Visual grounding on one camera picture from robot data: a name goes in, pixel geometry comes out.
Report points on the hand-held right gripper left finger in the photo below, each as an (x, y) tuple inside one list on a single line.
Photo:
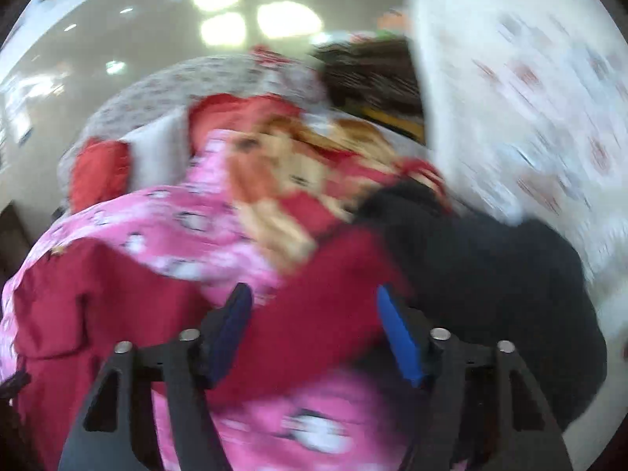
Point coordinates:
[(229, 333)]

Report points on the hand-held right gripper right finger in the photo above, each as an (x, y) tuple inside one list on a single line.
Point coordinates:
[(400, 338)]

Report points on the dark red garment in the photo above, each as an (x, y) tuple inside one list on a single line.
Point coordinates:
[(314, 294)]

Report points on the white printed garment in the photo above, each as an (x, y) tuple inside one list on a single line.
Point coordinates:
[(515, 88)]

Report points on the black garment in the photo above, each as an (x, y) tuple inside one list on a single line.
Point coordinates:
[(490, 294)]

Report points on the pink printed blanket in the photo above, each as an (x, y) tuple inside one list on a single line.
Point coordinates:
[(157, 235)]

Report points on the red cartoon print garment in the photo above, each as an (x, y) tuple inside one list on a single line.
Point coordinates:
[(314, 157)]

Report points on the grey patterned bedding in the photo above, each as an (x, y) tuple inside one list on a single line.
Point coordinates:
[(196, 83)]

